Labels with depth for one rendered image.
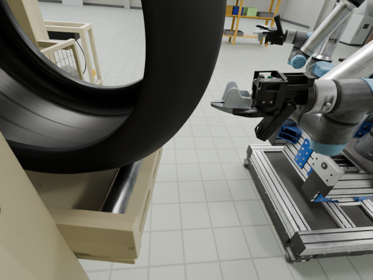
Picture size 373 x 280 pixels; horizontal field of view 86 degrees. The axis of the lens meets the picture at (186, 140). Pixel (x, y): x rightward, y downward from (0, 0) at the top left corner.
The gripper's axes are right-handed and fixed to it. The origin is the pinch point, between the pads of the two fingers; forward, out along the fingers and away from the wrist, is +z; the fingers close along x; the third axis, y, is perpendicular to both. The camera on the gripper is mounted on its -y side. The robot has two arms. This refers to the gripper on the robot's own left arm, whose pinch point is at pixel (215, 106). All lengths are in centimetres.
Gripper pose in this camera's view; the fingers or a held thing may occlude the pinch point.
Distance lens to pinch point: 48.8
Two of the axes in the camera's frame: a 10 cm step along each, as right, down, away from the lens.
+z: -10.0, 0.0, 0.8
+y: -0.5, -8.0, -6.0
